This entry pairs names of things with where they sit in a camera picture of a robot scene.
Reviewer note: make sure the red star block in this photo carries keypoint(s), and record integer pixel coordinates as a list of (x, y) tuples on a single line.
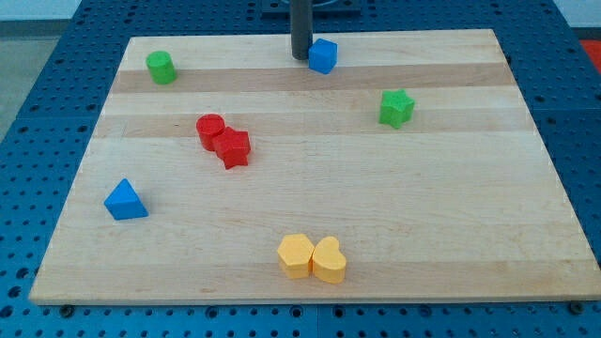
[(232, 147)]

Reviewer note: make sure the green star block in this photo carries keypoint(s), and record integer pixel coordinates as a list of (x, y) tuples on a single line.
[(396, 108)]

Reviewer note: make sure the yellow hexagon block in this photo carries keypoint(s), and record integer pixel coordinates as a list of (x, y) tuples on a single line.
[(295, 254)]

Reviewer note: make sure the wooden board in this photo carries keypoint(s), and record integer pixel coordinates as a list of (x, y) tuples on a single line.
[(461, 204)]

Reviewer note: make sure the yellow heart block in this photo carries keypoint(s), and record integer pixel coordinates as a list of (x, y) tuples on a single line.
[(329, 264)]

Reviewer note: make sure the red cylinder block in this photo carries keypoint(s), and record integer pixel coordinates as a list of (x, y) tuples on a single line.
[(208, 127)]

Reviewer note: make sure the blue cube block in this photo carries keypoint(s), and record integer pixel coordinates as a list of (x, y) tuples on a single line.
[(323, 56)]

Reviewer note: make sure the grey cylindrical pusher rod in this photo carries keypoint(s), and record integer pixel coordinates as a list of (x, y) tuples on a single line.
[(301, 28)]

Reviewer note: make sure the green cylinder block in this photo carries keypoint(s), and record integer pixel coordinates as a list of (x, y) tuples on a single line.
[(161, 67)]

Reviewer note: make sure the blue triangle block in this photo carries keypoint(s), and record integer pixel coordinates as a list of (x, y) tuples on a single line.
[(123, 202)]

